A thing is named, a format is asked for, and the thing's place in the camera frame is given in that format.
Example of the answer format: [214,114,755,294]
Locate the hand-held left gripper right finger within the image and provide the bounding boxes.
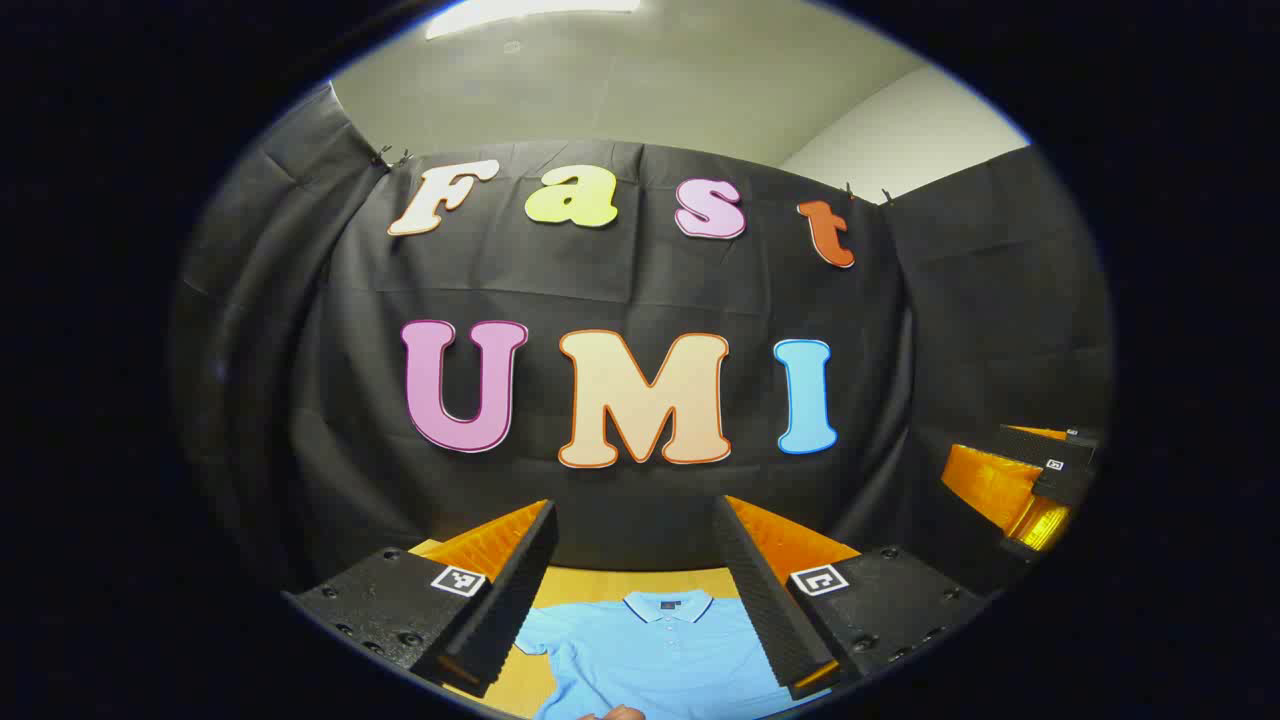
[712,494,991,701]

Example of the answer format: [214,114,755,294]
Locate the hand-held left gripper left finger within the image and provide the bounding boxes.
[283,498,559,699]

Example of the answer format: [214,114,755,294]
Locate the light blue T-shirt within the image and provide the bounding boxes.
[512,590,831,720]

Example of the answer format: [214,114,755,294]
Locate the black backdrop cloth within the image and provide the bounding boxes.
[170,80,1116,601]

